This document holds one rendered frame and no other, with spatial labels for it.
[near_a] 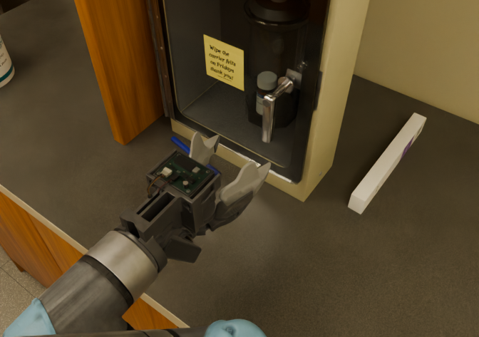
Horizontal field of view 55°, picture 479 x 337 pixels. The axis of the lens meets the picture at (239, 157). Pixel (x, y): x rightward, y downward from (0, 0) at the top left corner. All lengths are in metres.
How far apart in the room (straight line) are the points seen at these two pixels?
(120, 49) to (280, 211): 0.41
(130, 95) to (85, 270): 0.49
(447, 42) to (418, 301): 0.54
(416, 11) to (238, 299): 0.68
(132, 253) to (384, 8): 0.78
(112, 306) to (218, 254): 0.32
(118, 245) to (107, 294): 0.05
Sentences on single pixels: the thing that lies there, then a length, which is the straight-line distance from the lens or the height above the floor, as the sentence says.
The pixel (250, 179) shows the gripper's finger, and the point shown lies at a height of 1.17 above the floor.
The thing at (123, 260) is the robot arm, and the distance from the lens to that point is 0.50.
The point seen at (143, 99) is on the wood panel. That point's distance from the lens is 0.95.
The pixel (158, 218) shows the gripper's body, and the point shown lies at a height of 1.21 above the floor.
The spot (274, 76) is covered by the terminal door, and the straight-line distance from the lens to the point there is 0.69.
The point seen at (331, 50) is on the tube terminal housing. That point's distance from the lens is 0.63.
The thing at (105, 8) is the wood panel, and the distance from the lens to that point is 0.81.
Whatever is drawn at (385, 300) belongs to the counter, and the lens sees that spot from 0.79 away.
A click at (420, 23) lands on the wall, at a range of 1.07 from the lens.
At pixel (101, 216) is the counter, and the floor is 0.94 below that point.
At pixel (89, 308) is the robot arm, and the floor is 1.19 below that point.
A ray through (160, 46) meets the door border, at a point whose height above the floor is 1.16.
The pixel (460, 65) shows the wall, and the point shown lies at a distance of 1.08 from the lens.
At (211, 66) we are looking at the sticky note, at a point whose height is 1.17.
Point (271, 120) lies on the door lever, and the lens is 0.67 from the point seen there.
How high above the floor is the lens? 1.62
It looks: 48 degrees down
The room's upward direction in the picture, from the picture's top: straight up
